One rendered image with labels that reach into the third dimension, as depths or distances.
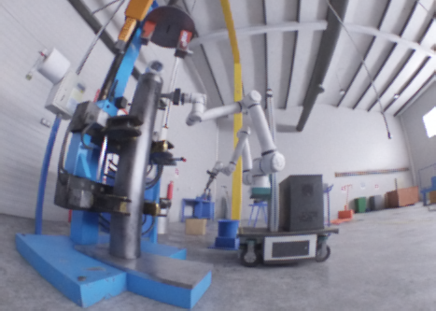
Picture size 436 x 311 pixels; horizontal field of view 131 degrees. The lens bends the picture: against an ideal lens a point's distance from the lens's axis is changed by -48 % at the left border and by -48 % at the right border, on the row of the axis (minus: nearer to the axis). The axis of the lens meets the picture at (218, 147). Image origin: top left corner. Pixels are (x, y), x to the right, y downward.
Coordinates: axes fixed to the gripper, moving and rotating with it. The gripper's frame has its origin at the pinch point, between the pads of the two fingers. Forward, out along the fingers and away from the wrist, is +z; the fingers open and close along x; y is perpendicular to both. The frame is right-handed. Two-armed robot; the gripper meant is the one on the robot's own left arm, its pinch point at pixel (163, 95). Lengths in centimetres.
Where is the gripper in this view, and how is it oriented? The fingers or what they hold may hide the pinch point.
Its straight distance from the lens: 152.0
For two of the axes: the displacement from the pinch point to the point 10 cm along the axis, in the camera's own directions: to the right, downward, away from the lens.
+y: 1.7, -3.1, -9.4
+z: -9.8, -1.0, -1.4
